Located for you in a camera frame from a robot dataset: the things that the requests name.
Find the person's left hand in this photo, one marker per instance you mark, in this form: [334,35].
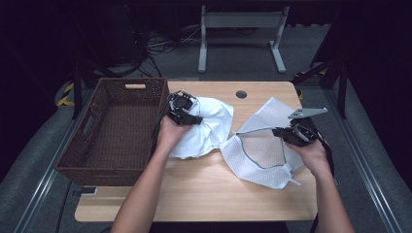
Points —
[171,134]

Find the black and yellow striped tape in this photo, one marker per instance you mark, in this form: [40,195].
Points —
[66,97]

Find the white cloth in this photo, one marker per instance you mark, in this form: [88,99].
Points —
[207,129]

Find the brown wicker basket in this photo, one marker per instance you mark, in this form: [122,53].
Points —
[123,129]

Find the black metal stand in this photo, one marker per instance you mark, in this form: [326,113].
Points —
[341,87]
[77,87]

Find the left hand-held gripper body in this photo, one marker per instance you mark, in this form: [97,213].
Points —
[182,103]

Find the grey metal stand frame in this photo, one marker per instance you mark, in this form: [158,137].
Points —
[241,20]

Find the black table bracket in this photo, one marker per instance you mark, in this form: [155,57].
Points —
[85,191]

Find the white mesh laundry bag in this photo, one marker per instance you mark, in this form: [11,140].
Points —
[259,174]

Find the dark round table grommet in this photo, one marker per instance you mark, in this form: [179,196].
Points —
[241,94]

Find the grey floor rail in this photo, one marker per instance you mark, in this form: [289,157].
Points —
[45,181]
[362,155]

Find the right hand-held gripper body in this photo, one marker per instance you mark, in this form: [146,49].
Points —
[304,134]

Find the person's right hand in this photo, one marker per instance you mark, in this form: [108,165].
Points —
[311,157]

